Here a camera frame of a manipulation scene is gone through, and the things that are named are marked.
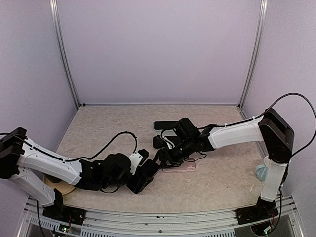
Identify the light blue phone case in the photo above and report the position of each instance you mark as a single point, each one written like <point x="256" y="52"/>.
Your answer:
<point x="158" y="128"/>

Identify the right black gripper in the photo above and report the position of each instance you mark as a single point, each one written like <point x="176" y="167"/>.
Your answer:
<point x="165" y="151"/>

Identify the beige round plate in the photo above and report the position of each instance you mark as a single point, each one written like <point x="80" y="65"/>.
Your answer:
<point x="62" y="186"/>

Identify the right aluminium frame post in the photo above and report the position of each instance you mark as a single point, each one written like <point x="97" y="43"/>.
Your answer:
<point x="255" y="53"/>

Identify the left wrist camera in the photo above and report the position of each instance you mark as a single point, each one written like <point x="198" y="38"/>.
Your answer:
<point x="137" y="159"/>

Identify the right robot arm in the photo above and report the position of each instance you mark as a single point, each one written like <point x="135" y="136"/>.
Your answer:
<point x="268" y="127"/>

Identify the left aluminium frame post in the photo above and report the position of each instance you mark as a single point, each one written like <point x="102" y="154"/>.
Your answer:
<point x="62" y="50"/>

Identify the black phone case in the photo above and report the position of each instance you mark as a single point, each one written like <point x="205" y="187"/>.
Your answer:
<point x="156" y="141"/>

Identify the aluminium frame post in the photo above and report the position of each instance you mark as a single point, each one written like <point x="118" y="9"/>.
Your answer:
<point x="255" y="53"/>
<point x="62" y="50"/>

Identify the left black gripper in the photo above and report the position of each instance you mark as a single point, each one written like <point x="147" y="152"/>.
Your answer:
<point x="139" y="182"/>

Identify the light blue mug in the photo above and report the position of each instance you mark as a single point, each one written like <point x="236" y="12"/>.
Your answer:
<point x="260" y="172"/>

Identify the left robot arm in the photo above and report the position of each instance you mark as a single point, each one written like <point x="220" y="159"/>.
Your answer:
<point x="19" y="156"/>

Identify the front aluminium rail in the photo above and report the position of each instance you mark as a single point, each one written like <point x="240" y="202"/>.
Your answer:
<point x="220" y="223"/>

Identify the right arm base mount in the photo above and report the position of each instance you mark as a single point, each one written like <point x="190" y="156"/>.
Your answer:
<point x="254" y="213"/>

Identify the black phone teal edge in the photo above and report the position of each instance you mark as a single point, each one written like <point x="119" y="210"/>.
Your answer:
<point x="164" y="124"/>

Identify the pink phone case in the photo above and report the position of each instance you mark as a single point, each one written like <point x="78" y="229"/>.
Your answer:
<point x="188" y="166"/>

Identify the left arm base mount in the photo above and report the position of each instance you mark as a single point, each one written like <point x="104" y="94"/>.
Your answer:
<point x="67" y="214"/>

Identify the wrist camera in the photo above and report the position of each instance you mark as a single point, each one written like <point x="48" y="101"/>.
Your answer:
<point x="137" y="159"/>
<point x="166" y="142"/>

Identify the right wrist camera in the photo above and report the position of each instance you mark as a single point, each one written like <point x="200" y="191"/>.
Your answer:
<point x="166" y="142"/>

